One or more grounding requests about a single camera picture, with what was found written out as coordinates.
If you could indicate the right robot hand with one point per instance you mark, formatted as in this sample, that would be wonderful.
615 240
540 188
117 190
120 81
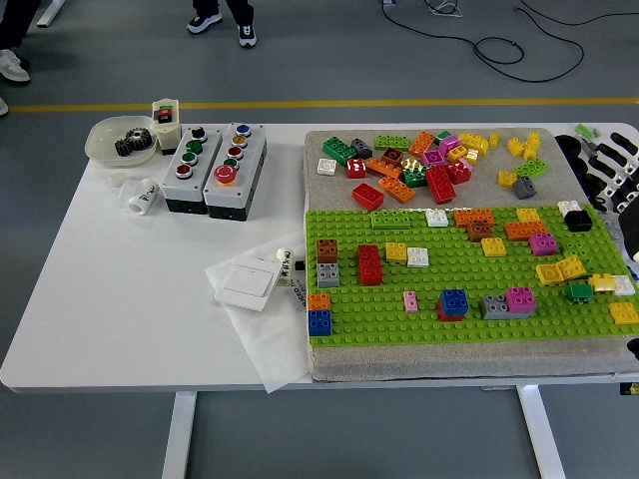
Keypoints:
624 194

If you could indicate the magenta square brick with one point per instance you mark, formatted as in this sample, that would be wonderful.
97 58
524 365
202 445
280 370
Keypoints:
520 300
543 244

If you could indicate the blue square brick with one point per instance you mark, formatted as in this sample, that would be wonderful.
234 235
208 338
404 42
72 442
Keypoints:
319 323
454 302

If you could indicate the black toy tyre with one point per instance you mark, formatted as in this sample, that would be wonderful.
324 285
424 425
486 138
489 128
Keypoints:
593 184
568 144
579 166

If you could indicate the black square brick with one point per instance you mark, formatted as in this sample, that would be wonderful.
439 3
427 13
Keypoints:
578 222

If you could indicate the white square brick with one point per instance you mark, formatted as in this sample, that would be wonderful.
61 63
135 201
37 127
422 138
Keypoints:
437 218
327 166
569 207
418 257

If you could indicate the yellow curved brick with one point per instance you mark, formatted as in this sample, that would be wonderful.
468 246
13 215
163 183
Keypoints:
603 283

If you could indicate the white small brick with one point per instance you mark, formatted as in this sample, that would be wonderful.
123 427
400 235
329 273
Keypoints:
625 286

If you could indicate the yellow square brick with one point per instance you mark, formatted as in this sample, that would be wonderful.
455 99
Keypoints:
624 313
397 253
528 215
507 178
493 247

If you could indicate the grey square brick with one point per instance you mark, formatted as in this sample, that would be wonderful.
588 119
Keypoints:
524 187
328 274

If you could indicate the orange long brick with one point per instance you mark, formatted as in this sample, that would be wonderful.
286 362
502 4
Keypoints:
422 143
474 217
525 231
397 189
384 168

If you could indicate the yellow small brick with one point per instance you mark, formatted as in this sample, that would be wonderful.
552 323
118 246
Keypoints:
472 155
494 140

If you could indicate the brown square brick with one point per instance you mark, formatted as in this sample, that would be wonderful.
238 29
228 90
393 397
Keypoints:
480 231
327 251
393 156

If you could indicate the yellow arch brick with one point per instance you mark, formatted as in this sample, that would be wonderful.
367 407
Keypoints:
474 141

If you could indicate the red square brick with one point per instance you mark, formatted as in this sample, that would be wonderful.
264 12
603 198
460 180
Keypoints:
449 318
460 172
356 168

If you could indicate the grey long brick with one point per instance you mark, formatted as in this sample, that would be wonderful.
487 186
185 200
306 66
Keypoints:
491 308

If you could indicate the red long brick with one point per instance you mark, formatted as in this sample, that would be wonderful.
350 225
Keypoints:
439 184
370 264

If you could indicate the dark green small brick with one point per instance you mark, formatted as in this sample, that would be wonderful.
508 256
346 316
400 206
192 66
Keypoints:
442 137

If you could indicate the dark green square brick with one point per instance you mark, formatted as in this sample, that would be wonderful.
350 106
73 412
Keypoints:
414 178

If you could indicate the lime green long brick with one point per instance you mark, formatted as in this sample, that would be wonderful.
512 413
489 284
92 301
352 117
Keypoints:
392 143
390 219

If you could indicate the pink narrow brick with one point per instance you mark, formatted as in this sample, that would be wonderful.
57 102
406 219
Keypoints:
411 302

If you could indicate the red sloped brick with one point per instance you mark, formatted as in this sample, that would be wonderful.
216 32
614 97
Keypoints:
368 196

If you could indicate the grey sloped brick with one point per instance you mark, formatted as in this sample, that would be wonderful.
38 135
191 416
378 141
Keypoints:
361 148

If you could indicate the green studded baseplate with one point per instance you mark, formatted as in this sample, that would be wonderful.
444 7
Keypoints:
379 324

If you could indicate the dark green long brick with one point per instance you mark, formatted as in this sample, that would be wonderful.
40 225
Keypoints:
339 151

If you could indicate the orange square brick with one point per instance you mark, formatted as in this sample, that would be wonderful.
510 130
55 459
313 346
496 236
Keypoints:
319 302

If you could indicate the small black part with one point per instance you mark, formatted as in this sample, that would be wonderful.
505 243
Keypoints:
599 203

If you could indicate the grey metal clip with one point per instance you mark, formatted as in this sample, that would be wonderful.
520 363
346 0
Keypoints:
589 147

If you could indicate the green small plastic part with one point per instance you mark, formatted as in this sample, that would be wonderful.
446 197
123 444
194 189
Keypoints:
582 130

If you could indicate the yellow black tag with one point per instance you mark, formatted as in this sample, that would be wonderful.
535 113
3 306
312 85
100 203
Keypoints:
630 389

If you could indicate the white table leg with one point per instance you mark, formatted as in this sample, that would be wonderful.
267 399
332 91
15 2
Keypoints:
541 434
179 434

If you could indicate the grey-brown mat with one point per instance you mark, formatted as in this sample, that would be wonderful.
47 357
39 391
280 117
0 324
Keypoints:
399 364

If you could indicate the printed label strip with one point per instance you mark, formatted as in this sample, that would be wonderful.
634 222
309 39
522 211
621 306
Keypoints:
297 294

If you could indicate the white printed tube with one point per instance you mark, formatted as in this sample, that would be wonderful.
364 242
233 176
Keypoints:
284 264

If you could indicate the grey emergency-stop control box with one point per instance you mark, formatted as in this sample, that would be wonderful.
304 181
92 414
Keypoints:
244 169

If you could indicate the translucent white paper sheet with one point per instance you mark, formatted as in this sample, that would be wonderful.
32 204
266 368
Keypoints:
269 344

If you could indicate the grey four-button control box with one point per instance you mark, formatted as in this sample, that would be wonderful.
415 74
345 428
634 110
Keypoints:
187 187

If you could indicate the person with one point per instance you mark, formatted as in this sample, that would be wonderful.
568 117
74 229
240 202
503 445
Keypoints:
204 22
12 65

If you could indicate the white pipe tee fitting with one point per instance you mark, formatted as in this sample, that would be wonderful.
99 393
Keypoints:
142 197

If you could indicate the black metal gear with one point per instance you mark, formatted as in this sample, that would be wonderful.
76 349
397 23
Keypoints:
125 148
141 137

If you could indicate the white shallow bowl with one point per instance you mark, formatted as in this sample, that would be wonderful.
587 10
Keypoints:
100 142

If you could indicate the white desk leg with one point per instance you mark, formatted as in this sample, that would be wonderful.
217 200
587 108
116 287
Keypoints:
50 12

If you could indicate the white shoe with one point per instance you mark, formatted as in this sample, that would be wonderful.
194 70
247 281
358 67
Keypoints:
2 106

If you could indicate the white wall switch panel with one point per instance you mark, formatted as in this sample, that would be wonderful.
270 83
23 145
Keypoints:
247 282

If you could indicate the cream red-green switch box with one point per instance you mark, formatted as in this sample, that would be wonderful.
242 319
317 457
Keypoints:
167 131

